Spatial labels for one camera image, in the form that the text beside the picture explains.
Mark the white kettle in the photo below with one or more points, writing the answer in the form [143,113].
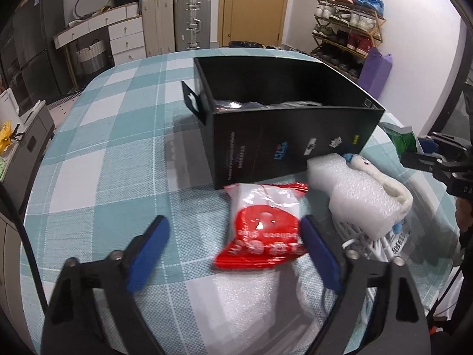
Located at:
[7,103]

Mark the grey storage cabinet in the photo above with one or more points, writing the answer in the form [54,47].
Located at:
[31,144]

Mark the white foam sheet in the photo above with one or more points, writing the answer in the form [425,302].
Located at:
[258,303]

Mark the grey white laundry basket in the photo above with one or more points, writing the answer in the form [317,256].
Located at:
[92,57]

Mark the beige suitcase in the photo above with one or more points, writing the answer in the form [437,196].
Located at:
[159,26]

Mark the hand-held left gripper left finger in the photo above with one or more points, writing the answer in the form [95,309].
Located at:
[147,255]

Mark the pile of loose shoes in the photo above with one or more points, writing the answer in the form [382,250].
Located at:
[266,46]

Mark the white plush toy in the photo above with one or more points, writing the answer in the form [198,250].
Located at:
[391,188]

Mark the yellow plastic bag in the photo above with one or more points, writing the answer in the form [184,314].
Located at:
[7,137]

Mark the purple bag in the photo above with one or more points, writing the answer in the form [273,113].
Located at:
[375,75]

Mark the wooden door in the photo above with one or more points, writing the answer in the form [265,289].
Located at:
[255,7]

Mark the teal checked bedsheet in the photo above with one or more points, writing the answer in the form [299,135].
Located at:
[111,118]

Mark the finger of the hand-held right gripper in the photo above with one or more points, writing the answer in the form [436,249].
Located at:
[417,161]
[428,144]

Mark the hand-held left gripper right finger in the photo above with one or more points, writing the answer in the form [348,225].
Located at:
[319,255]

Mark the green and white packet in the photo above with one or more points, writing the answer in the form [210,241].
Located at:
[402,138]

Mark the person's right hand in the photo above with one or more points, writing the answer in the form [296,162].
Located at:
[465,214]

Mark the dark plastic bag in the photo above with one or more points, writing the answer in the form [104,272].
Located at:
[231,105]

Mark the dark grey fridge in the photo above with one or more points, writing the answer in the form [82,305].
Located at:
[33,51]

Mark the silver suitcase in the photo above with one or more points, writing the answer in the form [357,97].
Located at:
[192,22]

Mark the wooden shoe rack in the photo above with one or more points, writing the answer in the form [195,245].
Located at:
[347,33]

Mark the black cardboard box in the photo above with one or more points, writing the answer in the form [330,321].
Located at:
[295,137]

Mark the clear printed plastic bag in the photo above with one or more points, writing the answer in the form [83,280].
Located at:
[404,238]

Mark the white desk with drawers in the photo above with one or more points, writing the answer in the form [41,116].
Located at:
[125,33]

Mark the red and white packet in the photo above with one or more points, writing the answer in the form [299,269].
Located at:
[258,225]

